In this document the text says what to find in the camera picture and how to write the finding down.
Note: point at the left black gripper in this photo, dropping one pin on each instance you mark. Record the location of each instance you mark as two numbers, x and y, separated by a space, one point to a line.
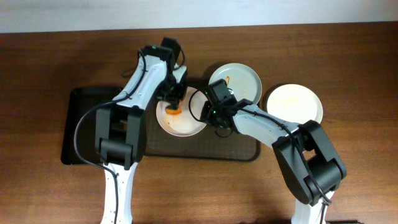
172 98

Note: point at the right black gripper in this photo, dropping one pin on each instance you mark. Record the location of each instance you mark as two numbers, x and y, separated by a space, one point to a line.
206 111

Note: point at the orange green sponge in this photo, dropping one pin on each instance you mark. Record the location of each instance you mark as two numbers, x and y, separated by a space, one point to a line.
174 108

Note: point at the white plate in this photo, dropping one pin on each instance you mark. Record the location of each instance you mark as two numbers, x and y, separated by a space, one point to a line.
243 80
183 124
294 103

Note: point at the white plate front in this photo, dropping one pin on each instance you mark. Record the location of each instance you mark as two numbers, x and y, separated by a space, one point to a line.
294 103

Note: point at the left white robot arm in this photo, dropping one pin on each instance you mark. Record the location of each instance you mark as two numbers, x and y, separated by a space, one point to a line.
120 137

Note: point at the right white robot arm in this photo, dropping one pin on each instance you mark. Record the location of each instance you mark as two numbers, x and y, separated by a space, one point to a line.
310 165

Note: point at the brown serving tray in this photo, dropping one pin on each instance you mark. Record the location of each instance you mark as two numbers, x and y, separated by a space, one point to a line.
210 143

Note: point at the black plastic tray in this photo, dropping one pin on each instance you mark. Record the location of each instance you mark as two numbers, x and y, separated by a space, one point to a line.
81 100

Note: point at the white plate back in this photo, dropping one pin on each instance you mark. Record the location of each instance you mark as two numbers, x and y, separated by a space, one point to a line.
243 80

